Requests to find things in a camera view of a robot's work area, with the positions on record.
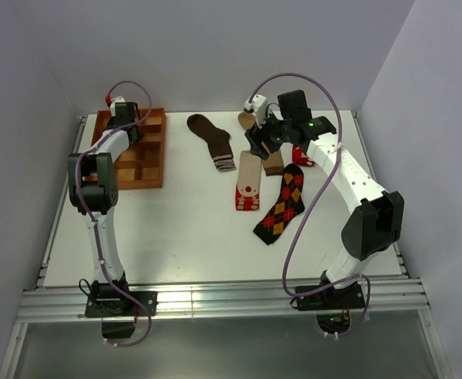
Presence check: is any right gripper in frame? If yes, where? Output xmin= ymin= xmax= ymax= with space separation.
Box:
xmin=245 ymin=106 xmax=292 ymax=161

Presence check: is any beige and red reindeer sock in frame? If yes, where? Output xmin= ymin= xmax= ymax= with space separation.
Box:
xmin=235 ymin=150 xmax=262 ymax=211

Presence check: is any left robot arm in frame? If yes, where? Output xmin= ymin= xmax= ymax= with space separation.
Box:
xmin=68 ymin=96 xmax=141 ymax=315

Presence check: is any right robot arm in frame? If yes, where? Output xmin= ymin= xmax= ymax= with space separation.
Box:
xmin=244 ymin=90 xmax=404 ymax=308

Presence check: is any tan sock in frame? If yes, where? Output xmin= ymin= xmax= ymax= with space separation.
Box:
xmin=238 ymin=111 xmax=284 ymax=176

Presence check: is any orange compartment tray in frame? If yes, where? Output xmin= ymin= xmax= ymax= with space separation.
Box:
xmin=97 ymin=107 xmax=166 ymax=190

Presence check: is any dark brown sock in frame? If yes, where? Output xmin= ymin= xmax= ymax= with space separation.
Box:
xmin=186 ymin=114 xmax=236 ymax=172

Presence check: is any black orange argyle sock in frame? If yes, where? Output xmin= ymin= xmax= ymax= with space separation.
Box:
xmin=253 ymin=163 xmax=305 ymax=246

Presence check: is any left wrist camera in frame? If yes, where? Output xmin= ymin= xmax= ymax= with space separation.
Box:
xmin=105 ymin=95 xmax=126 ymax=116

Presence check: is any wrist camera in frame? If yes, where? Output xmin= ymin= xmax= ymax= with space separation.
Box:
xmin=105 ymin=95 xmax=126 ymax=116
xmin=244 ymin=95 xmax=269 ymax=128

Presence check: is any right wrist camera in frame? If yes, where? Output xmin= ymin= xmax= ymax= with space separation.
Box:
xmin=244 ymin=95 xmax=269 ymax=128

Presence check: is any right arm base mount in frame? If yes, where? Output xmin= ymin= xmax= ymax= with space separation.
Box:
xmin=290 ymin=283 xmax=370 ymax=336

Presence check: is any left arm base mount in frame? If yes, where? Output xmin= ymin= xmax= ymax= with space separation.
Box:
xmin=78 ymin=276 xmax=158 ymax=343

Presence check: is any aluminium rail frame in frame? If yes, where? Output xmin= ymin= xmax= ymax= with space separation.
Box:
xmin=0 ymin=112 xmax=453 ymax=378

